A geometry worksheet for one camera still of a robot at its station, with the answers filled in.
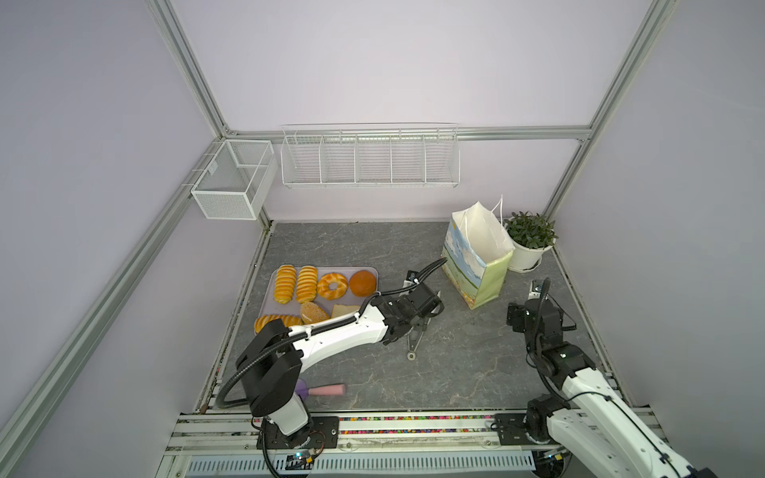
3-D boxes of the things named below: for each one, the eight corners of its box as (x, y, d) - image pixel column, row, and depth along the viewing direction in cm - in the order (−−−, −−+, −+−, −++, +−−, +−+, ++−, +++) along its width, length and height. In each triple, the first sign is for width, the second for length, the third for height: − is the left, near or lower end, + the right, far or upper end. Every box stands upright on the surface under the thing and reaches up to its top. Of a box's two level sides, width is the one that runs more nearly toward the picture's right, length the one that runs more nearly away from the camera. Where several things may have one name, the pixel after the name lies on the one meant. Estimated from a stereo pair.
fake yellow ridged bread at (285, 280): (271, 304, 99) (267, 299, 96) (281, 269, 108) (278, 264, 105) (290, 304, 99) (287, 299, 96) (299, 269, 108) (296, 264, 105)
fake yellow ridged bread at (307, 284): (294, 303, 99) (291, 298, 97) (302, 270, 108) (300, 265, 105) (314, 303, 99) (312, 298, 97) (320, 269, 108) (319, 265, 105)
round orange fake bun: (350, 297, 101) (348, 290, 98) (352, 277, 106) (350, 270, 103) (376, 297, 101) (375, 290, 98) (377, 276, 106) (376, 270, 103)
